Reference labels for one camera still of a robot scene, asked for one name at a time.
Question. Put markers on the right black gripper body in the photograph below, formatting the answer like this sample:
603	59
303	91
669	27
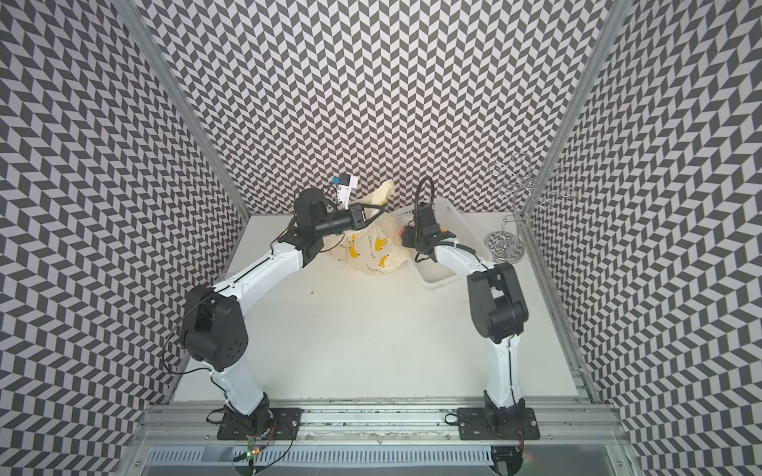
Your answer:
413	237

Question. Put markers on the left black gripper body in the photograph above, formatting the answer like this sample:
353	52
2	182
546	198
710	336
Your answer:
342	220

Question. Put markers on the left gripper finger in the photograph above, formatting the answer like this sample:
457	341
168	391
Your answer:
375	214
379	207

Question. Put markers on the banana print plastic bag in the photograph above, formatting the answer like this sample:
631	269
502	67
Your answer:
375	249

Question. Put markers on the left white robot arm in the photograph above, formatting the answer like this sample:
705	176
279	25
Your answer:
195	327

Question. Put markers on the small green circuit board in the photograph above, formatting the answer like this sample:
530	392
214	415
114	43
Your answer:
254	447

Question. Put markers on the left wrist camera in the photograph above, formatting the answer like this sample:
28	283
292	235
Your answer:
344	185

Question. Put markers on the metal wire rack stand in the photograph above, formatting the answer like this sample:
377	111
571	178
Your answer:
506	244

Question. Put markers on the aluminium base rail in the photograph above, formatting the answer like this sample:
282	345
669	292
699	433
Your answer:
554	436

